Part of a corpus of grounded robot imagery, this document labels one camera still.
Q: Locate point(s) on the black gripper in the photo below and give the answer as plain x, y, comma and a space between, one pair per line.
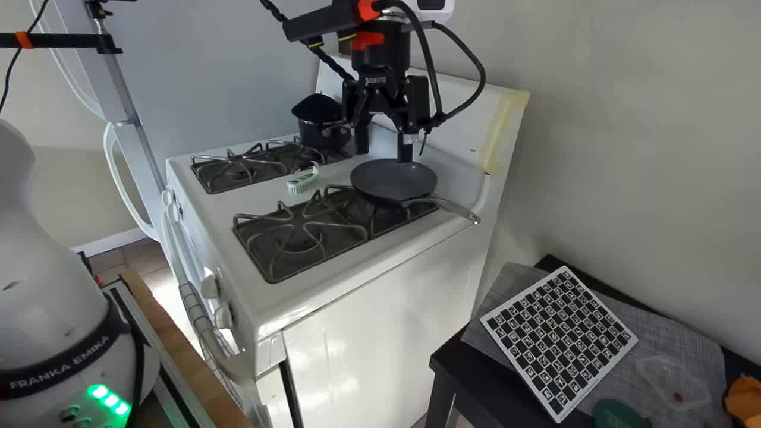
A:
389, 87

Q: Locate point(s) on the white gas stove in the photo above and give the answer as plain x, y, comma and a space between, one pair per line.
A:
381, 340

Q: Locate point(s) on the dark grey frying pan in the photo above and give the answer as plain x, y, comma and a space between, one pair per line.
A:
394, 181

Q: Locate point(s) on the dark grey pot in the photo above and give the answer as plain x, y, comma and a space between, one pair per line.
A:
325, 136

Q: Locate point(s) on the black burner grate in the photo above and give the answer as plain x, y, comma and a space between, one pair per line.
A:
246, 168
301, 238

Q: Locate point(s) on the black side table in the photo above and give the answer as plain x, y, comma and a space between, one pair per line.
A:
477, 382

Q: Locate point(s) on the black white calibration board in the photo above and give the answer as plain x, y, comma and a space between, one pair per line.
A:
555, 340

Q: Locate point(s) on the striped white dish towel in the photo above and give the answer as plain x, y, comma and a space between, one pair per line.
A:
199, 334

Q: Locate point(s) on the wooden board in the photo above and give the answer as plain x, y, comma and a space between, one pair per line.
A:
182, 358

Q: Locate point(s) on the black rod with orange tape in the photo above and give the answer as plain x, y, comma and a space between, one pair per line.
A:
62, 39

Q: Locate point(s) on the clear plastic container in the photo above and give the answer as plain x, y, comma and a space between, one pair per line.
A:
645, 371

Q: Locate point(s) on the small green object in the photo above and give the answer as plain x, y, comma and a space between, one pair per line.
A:
618, 417

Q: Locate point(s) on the orange object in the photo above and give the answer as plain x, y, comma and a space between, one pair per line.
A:
744, 399

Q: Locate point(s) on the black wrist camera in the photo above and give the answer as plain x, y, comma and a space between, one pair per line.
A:
316, 26

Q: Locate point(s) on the metal camera stand pole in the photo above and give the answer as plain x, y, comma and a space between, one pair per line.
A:
127, 109

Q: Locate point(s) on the aluminium rail frame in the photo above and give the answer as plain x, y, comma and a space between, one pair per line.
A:
142, 325

